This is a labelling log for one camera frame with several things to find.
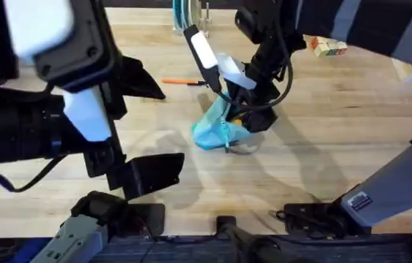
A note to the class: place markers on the orange pen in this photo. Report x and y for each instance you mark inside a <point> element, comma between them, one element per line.
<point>180,81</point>

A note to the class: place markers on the left wrist plate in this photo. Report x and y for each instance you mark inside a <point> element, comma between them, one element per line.
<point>82,47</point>

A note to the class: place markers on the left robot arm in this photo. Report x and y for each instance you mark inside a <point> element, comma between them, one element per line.
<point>78,241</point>

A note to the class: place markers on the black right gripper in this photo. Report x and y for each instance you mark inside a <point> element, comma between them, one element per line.
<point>268,36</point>

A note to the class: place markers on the teal plate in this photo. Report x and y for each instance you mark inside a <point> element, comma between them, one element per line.
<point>178,14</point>

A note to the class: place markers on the turquoise soft zip bag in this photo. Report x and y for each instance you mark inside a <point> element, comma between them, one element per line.
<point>209,128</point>

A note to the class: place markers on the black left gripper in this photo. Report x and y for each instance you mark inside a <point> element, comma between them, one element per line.
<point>12,128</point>

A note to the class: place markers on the coloured toy blocks heap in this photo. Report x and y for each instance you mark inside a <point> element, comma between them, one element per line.
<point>328,46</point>

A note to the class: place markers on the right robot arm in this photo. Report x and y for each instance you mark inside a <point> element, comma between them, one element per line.
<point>392,186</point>

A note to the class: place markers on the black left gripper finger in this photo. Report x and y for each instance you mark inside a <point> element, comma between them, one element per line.
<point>140,80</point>
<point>151,173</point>

